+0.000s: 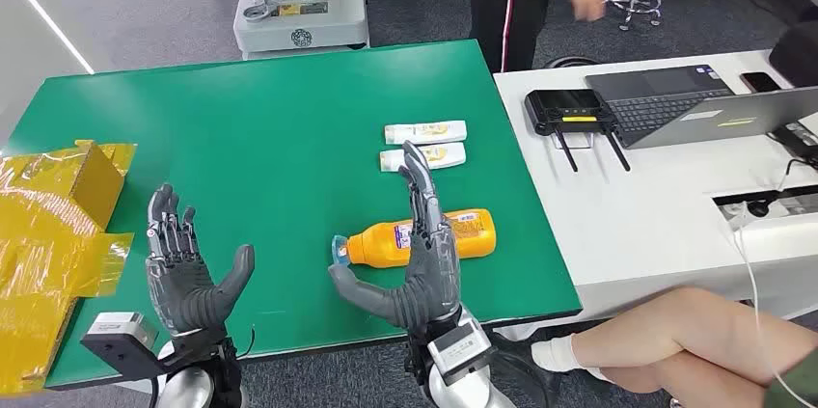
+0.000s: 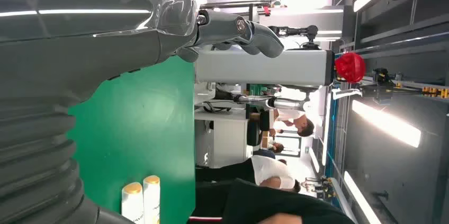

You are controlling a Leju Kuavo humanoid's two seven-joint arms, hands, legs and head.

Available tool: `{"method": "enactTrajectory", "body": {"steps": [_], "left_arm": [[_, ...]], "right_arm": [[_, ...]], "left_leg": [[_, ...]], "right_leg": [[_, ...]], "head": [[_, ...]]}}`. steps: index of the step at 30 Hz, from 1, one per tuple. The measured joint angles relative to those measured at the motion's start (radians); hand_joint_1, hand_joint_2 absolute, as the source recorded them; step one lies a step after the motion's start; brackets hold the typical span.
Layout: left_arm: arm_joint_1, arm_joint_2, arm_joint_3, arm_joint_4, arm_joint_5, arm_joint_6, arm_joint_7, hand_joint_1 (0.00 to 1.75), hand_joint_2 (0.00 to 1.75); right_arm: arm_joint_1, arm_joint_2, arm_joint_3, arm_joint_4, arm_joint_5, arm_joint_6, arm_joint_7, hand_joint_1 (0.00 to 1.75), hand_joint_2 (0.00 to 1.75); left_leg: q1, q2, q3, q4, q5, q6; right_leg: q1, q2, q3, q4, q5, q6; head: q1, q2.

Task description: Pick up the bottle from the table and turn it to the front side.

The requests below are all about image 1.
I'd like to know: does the standing person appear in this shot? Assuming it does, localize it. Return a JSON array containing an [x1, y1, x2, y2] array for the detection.
[[461, 0, 609, 74]]

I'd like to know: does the black power adapter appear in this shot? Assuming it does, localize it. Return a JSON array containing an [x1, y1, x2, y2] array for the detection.
[[770, 122, 818, 164]]

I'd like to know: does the yellow taped cardboard box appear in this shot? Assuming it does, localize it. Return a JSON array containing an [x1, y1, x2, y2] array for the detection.
[[0, 139, 139, 396]]

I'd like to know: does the black router with antennas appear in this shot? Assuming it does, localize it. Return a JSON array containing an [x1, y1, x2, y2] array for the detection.
[[524, 88, 633, 174]]

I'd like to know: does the orange bottle with clear cap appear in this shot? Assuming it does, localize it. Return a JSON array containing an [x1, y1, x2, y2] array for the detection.
[[331, 207, 498, 270]]

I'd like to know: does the white machine base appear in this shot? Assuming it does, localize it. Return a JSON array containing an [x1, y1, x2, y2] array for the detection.
[[232, 0, 371, 62]]

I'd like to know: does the grey open laptop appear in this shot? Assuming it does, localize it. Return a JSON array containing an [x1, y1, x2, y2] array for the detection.
[[585, 64, 818, 150]]

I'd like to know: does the seated person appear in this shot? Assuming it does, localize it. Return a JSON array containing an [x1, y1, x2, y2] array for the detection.
[[530, 286, 818, 408]]

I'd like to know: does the white shampoo bottle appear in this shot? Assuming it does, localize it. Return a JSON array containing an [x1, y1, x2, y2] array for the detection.
[[379, 141, 468, 174], [384, 120, 469, 147]]

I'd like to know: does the black chair back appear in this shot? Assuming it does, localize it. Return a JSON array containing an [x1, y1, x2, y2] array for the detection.
[[768, 21, 818, 89]]

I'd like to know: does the black round floor base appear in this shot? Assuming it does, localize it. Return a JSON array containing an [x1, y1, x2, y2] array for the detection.
[[543, 55, 603, 70]]

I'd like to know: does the black smartphone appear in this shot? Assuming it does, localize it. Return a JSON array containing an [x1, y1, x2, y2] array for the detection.
[[740, 71, 783, 95]]

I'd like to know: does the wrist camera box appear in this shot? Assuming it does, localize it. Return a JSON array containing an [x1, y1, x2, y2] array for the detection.
[[425, 317, 498, 389], [81, 312, 169, 382]]

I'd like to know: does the white cable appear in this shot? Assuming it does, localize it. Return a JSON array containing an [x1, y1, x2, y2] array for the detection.
[[730, 213, 818, 408]]

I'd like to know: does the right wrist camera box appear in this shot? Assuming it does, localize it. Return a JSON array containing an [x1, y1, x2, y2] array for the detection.
[[425, 317, 498, 389]]

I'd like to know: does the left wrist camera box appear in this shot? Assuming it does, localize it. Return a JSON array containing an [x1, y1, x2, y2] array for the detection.
[[81, 312, 169, 382]]

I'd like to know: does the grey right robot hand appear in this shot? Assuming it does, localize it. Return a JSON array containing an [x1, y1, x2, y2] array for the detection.
[[327, 141, 463, 338]]

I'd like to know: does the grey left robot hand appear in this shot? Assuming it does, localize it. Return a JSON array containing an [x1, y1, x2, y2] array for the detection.
[[145, 183, 257, 338]]

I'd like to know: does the chrome chair base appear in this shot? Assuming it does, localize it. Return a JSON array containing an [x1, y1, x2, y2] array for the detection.
[[603, 0, 664, 33]]

